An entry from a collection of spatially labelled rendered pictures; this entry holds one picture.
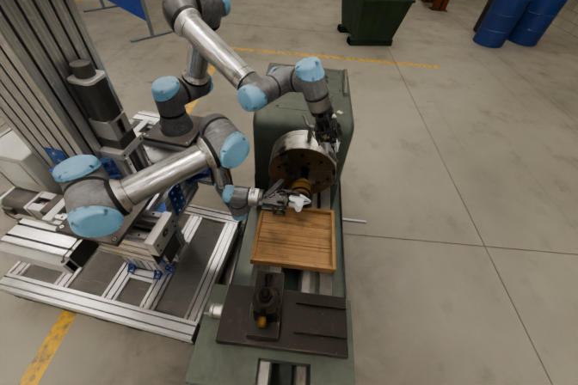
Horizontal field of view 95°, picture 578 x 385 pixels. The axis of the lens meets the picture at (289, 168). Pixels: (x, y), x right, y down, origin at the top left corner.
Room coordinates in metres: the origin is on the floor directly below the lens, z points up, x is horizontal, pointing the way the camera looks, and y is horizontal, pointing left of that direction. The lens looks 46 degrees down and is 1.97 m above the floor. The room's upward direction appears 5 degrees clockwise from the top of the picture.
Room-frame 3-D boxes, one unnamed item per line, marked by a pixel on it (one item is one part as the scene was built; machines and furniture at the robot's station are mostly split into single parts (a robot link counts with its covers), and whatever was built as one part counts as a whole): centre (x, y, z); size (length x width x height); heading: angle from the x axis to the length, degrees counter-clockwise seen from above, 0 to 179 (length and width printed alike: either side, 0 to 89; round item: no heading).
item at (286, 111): (1.29, -0.06, 1.06); 0.59 x 0.48 x 0.39; 178
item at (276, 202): (0.67, 0.05, 1.08); 0.12 x 0.09 x 0.08; 87
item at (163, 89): (1.00, 0.55, 1.33); 0.13 x 0.12 x 0.14; 145
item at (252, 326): (0.29, 0.03, 1.00); 0.20 x 0.10 x 0.05; 178
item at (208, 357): (0.21, -0.01, 0.90); 0.53 x 0.30 x 0.06; 88
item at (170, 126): (0.99, 0.55, 1.21); 0.15 x 0.15 x 0.10
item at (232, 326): (0.26, -0.03, 0.95); 0.43 x 0.18 x 0.04; 88
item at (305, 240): (0.63, -0.06, 0.89); 0.36 x 0.30 x 0.04; 88
